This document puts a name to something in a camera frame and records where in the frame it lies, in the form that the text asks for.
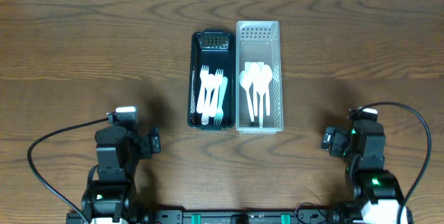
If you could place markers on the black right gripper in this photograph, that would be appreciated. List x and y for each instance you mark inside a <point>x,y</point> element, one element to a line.
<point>330,141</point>

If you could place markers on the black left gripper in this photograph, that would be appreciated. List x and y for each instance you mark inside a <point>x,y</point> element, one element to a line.
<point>152,141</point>

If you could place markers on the white plastic fork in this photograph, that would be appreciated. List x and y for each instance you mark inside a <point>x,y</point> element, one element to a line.
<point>209,87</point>
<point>218,80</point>
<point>204,72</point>

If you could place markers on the pale green plastic fork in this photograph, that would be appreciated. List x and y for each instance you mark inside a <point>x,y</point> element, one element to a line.
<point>219,111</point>

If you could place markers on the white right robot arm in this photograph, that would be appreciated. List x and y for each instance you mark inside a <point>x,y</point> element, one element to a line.
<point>376,191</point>

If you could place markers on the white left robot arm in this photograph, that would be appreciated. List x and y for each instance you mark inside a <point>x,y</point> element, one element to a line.
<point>110,196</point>

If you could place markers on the dark green perforated basket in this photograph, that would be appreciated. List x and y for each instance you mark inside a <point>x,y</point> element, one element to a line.
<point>216,49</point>

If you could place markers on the clear perforated plastic basket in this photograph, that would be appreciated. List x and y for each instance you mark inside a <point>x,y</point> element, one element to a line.
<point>259,41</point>

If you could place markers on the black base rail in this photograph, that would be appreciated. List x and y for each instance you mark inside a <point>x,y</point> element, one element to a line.
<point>239,217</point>

